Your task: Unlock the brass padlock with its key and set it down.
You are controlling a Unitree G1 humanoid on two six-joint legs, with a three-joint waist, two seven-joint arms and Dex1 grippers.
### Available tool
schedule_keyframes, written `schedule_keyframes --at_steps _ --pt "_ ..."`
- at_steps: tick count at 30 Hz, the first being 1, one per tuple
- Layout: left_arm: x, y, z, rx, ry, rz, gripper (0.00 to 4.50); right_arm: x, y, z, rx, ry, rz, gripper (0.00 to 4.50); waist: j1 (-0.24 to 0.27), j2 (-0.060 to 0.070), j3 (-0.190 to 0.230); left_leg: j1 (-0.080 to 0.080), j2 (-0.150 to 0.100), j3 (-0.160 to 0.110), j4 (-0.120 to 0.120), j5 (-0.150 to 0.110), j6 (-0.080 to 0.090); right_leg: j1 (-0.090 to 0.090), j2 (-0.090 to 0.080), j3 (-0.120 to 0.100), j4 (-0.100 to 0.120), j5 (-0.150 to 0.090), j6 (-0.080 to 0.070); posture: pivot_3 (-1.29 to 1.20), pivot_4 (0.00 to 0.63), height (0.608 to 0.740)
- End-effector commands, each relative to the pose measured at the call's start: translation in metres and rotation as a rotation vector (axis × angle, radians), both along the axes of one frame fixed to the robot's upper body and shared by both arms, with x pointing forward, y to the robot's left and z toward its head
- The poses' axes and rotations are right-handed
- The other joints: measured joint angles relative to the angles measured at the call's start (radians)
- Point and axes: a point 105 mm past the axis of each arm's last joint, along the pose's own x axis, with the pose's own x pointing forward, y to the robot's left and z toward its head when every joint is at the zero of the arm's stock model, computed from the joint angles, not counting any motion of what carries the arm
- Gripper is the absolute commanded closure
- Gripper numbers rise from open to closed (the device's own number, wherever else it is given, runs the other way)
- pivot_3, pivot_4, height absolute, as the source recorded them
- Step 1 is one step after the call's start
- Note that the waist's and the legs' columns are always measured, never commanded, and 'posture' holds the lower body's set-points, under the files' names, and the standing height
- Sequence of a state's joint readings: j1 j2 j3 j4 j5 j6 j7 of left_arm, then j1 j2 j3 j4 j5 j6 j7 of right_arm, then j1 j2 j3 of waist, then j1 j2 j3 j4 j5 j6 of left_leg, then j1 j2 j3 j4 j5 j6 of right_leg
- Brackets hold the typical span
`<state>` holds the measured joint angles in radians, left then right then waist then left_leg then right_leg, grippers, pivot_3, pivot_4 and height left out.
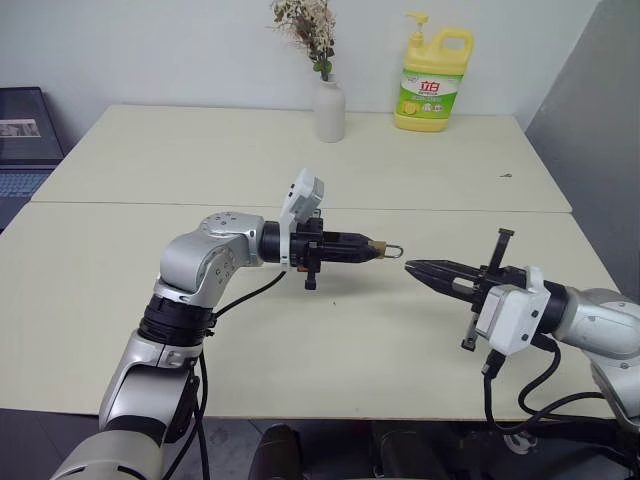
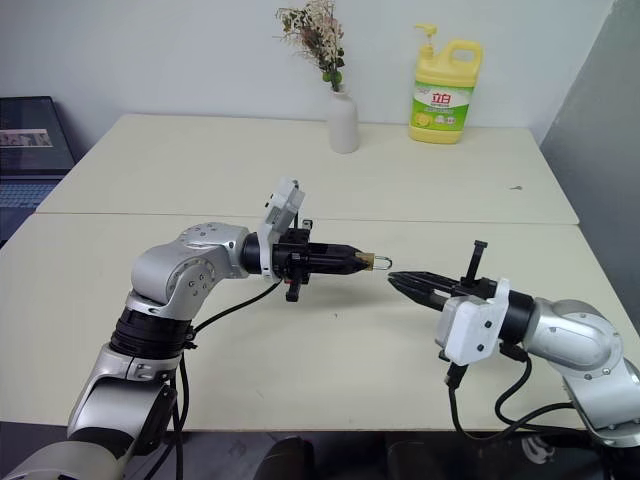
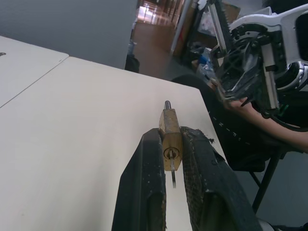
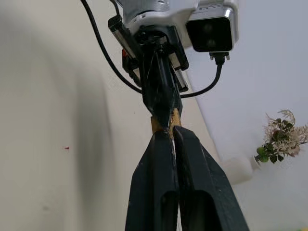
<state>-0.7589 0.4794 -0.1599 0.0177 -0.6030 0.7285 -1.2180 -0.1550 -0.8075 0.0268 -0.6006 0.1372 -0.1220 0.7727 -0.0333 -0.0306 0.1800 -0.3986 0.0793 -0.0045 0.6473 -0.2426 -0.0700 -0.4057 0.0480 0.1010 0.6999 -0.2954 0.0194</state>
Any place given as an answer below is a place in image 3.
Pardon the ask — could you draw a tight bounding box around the dark bag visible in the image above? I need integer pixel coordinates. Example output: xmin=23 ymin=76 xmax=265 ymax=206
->
xmin=125 ymin=54 xmax=141 ymax=74

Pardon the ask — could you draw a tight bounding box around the black chair frame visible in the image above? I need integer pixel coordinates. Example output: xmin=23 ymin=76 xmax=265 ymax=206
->
xmin=249 ymin=146 xmax=287 ymax=214

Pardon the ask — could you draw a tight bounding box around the person in black clothes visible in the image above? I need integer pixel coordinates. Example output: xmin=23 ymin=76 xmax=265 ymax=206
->
xmin=171 ymin=74 xmax=289 ymax=172

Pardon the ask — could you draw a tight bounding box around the white side table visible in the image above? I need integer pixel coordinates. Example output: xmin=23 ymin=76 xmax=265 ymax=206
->
xmin=0 ymin=35 xmax=70 ymax=109

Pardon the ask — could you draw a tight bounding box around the brass padlock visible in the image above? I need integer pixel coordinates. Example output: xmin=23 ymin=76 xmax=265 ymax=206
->
xmin=158 ymin=100 xmax=183 ymax=172

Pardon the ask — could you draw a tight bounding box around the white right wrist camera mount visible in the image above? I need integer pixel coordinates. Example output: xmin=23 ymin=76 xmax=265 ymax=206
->
xmin=230 ymin=3 xmax=308 ymax=64

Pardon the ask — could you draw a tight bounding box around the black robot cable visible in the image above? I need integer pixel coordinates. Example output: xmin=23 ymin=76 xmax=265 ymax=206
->
xmin=261 ymin=109 xmax=308 ymax=132

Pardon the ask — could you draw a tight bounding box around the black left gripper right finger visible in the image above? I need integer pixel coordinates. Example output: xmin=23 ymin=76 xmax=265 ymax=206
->
xmin=180 ymin=126 xmax=263 ymax=231

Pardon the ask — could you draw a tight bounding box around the silver key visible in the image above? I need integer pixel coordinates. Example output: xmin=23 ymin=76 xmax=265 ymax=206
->
xmin=168 ymin=149 xmax=178 ymax=189

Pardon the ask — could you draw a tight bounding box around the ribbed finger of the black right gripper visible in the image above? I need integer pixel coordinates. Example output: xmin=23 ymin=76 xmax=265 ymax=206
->
xmin=207 ymin=0 xmax=233 ymax=50

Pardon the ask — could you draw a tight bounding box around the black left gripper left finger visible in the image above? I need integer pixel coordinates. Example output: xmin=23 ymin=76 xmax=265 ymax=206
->
xmin=112 ymin=128 xmax=167 ymax=231

